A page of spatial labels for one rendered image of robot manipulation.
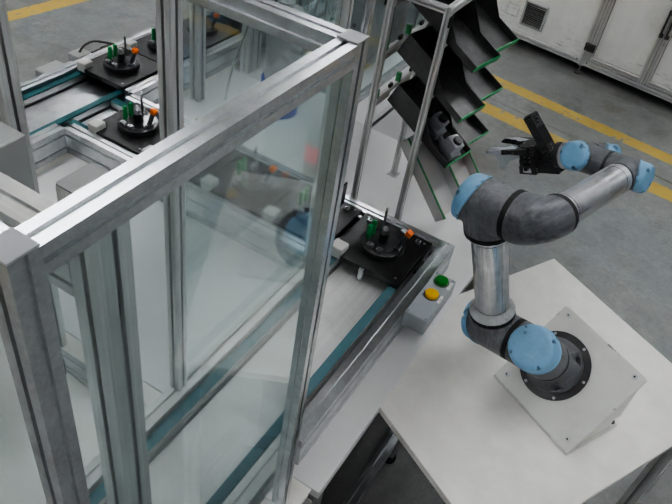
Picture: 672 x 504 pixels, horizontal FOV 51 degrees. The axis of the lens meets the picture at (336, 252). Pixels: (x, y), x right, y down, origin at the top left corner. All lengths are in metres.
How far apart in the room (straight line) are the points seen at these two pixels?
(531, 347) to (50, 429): 1.30
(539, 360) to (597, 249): 2.43
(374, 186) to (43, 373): 2.06
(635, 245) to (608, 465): 2.46
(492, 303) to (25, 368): 1.31
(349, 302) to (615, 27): 4.25
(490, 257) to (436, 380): 0.48
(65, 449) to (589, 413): 1.47
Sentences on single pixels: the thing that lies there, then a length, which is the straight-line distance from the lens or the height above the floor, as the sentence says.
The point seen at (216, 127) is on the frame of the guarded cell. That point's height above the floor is 1.99.
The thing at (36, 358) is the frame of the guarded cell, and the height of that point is 1.88.
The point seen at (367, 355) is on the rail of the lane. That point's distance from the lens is 1.85.
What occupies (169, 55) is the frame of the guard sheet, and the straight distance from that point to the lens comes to 1.17.
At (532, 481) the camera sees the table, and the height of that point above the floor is 0.86.
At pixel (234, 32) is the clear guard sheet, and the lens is 1.31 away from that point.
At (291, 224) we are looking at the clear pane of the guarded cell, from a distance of 0.93.
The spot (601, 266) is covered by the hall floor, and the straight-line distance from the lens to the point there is 4.05.
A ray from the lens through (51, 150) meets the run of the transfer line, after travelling 2.62.
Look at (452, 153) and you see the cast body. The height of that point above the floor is 1.23.
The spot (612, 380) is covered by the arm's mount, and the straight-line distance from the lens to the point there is 1.96.
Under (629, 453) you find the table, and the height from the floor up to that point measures 0.86.
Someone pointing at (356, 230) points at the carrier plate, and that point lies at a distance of 2.19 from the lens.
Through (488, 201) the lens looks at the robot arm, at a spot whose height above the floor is 1.50.
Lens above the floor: 2.35
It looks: 41 degrees down
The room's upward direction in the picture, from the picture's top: 10 degrees clockwise
